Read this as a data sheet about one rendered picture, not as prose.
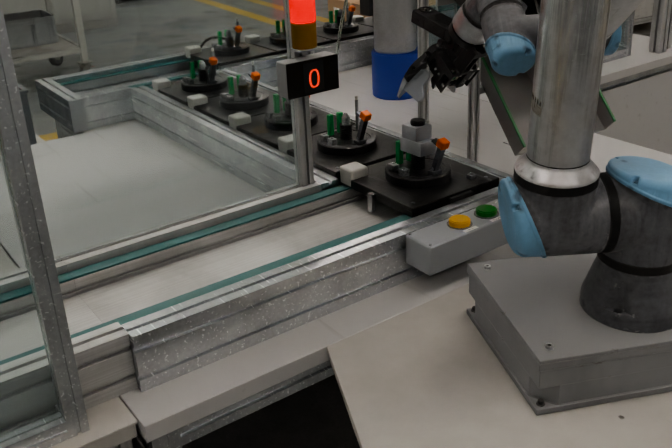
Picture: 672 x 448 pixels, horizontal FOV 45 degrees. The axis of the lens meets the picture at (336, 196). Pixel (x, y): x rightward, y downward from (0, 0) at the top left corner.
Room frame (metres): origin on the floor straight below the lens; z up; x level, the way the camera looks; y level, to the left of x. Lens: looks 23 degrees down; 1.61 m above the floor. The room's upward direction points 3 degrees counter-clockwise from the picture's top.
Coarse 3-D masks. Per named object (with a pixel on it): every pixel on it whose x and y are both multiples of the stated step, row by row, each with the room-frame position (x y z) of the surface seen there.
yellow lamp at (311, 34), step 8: (296, 24) 1.55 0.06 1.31; (304, 24) 1.54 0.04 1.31; (312, 24) 1.55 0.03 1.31; (296, 32) 1.55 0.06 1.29; (304, 32) 1.54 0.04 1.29; (312, 32) 1.55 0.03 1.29; (296, 40) 1.55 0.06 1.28; (304, 40) 1.54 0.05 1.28; (312, 40) 1.55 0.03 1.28; (296, 48) 1.55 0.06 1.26; (304, 48) 1.54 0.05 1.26; (312, 48) 1.55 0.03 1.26
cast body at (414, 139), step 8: (416, 120) 1.57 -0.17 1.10; (424, 120) 1.57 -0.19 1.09; (408, 128) 1.57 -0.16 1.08; (416, 128) 1.55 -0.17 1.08; (424, 128) 1.56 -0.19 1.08; (408, 136) 1.57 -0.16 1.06; (416, 136) 1.55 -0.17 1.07; (424, 136) 1.56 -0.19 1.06; (400, 144) 1.59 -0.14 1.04; (408, 144) 1.57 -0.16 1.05; (416, 144) 1.55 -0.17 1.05; (424, 144) 1.55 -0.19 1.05; (432, 144) 1.56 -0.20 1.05; (408, 152) 1.57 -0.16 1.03; (416, 152) 1.55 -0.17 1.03; (424, 152) 1.55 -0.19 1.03; (432, 152) 1.56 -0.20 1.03
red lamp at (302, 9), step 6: (294, 0) 1.55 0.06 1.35; (300, 0) 1.54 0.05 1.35; (306, 0) 1.54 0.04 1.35; (312, 0) 1.55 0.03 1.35; (294, 6) 1.55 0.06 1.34; (300, 6) 1.54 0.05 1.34; (306, 6) 1.54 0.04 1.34; (312, 6) 1.55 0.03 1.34; (294, 12) 1.55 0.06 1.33; (300, 12) 1.54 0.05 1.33; (306, 12) 1.54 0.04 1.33; (312, 12) 1.55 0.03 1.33; (294, 18) 1.55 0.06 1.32; (300, 18) 1.54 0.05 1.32; (306, 18) 1.54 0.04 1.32; (312, 18) 1.55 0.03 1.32
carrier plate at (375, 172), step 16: (448, 160) 1.66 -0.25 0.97; (368, 176) 1.59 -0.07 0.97; (384, 176) 1.58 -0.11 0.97; (464, 176) 1.56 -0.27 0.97; (480, 176) 1.56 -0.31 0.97; (368, 192) 1.52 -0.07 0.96; (384, 192) 1.50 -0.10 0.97; (400, 192) 1.49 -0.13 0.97; (416, 192) 1.49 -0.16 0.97; (432, 192) 1.49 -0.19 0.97; (448, 192) 1.48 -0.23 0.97; (480, 192) 1.52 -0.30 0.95; (400, 208) 1.44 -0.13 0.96; (416, 208) 1.42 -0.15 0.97; (432, 208) 1.44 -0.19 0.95
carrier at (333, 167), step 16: (336, 112) 1.83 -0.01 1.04; (352, 128) 1.78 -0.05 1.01; (368, 128) 1.91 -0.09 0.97; (320, 144) 1.76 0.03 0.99; (336, 144) 1.74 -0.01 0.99; (352, 144) 1.74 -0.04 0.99; (368, 144) 1.74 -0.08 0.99; (384, 144) 1.78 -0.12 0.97; (320, 160) 1.70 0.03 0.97; (336, 160) 1.69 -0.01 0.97; (352, 160) 1.69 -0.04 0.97; (368, 160) 1.68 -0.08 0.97; (384, 160) 1.70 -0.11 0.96; (336, 176) 1.62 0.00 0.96
